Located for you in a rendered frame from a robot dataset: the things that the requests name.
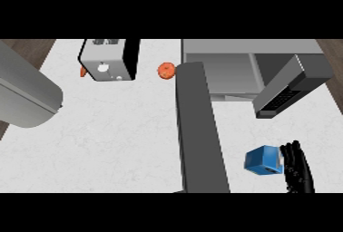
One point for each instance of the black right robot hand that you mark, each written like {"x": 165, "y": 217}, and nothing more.
{"x": 297, "y": 169}

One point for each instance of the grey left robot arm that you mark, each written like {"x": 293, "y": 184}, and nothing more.
{"x": 22, "y": 90}

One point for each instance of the blue milk carton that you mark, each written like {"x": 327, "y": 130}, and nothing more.
{"x": 263, "y": 160}

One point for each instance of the grey microwave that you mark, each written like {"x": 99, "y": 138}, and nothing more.
{"x": 267, "y": 75}

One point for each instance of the orange round fruit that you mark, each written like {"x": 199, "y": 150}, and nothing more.
{"x": 165, "y": 70}

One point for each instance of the silver toaster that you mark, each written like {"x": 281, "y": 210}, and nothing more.
{"x": 106, "y": 60}

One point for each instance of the small orange fruit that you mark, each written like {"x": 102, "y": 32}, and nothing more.
{"x": 83, "y": 72}

